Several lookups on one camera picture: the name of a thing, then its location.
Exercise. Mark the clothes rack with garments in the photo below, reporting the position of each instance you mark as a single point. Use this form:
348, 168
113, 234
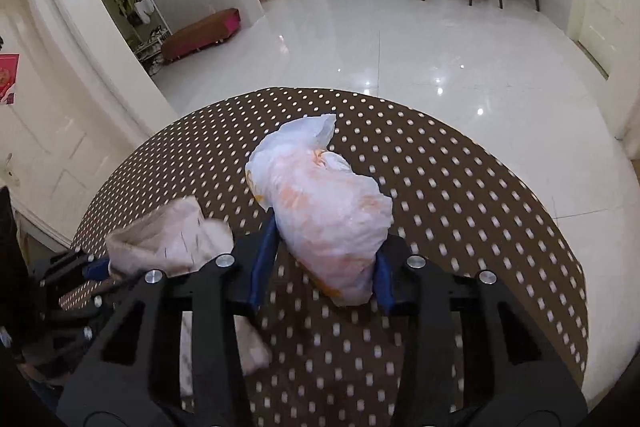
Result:
132, 2

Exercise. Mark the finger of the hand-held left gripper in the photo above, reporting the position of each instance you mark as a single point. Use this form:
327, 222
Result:
75, 264
107, 289

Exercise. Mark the plain white door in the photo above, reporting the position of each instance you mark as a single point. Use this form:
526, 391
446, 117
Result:
55, 147

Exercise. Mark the white plastic bag of oranges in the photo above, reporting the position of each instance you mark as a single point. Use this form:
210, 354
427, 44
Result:
325, 217

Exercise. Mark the pink brown bench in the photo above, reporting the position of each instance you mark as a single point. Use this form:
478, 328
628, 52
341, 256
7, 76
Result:
200, 34

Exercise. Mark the brown polka-dot tablecloth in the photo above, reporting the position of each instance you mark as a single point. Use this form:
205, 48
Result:
450, 217

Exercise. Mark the red wall poster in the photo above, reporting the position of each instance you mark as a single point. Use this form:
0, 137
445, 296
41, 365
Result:
7, 79

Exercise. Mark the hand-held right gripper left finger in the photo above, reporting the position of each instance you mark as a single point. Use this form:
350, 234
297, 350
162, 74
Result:
262, 267

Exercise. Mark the shoe rack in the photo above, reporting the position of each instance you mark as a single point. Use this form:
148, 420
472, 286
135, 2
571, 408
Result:
150, 52

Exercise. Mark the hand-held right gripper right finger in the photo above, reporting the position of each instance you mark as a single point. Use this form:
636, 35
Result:
385, 282

